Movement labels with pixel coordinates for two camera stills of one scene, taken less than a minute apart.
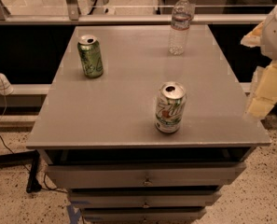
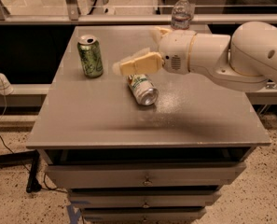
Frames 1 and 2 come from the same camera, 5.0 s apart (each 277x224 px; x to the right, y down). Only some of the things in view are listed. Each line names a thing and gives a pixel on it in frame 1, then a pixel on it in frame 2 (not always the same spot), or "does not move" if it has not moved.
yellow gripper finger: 270,86 → 144,63
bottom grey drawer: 144,216 does not move
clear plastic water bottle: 181,21 does not move
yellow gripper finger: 254,38 → 159,33
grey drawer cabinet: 99,137 does not move
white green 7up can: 170,106 → 144,90
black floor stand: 17,159 does not move
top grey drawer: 146,175 does not move
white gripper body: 276,35 → 175,50
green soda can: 90,55 does not move
